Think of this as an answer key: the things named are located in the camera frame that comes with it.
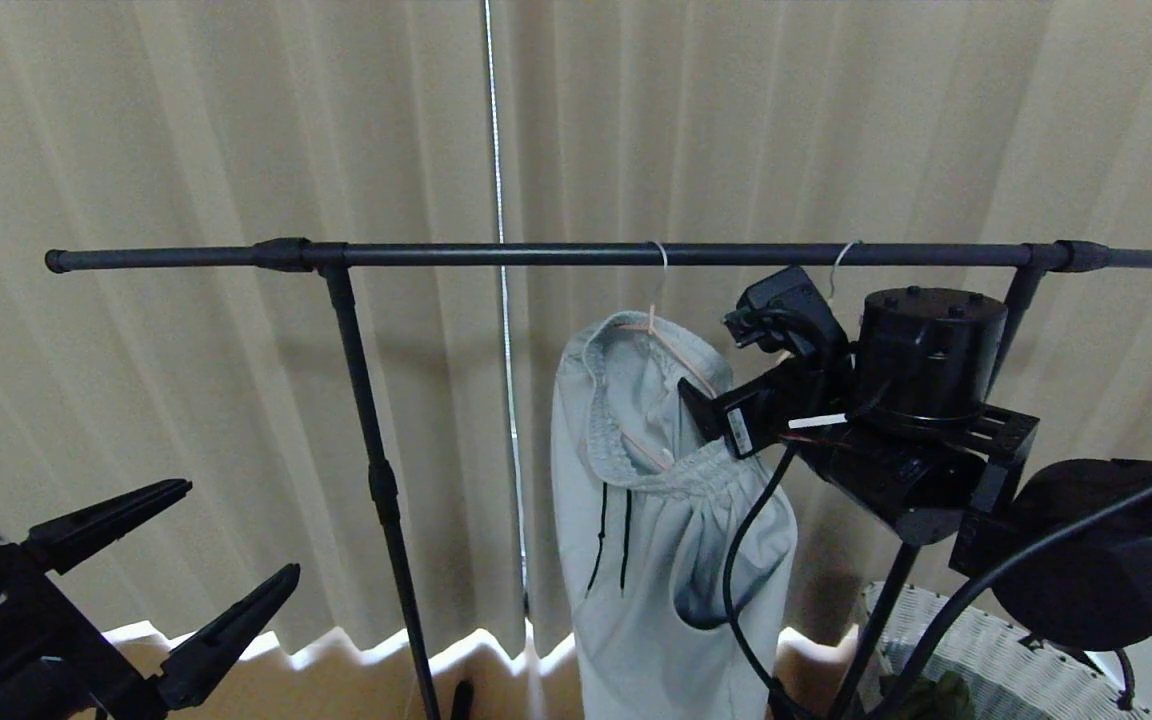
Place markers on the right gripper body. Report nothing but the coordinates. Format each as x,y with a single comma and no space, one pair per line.
886,470

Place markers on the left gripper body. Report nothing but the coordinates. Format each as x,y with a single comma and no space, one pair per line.
16,640

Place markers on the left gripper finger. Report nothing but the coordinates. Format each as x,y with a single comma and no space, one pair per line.
226,635
106,525

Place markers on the green garment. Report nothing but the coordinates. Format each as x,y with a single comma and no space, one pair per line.
936,695

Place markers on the pink clothes hanger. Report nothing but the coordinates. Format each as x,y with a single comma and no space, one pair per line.
836,265
681,350

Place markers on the pale grey shorts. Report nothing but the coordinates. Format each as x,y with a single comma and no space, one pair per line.
656,560

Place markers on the white laundry basket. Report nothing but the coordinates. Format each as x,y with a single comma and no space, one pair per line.
1016,660

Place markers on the black clothes rack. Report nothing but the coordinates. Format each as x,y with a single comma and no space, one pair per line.
536,254

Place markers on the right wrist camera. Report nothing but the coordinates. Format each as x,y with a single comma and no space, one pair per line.
791,310

